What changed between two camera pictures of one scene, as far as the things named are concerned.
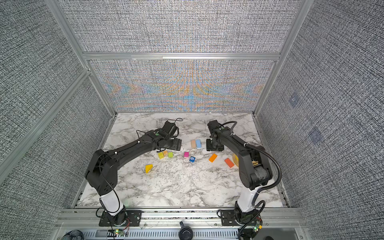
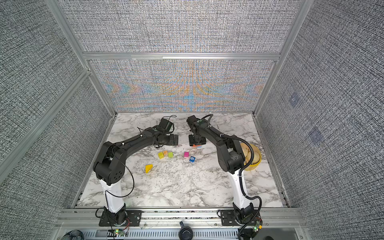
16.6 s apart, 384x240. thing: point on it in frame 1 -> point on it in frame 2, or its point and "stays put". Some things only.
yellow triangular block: (148, 168) stays put
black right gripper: (208, 146) -> (191, 142)
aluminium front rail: (179, 224) stays put
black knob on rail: (185, 232) stays put
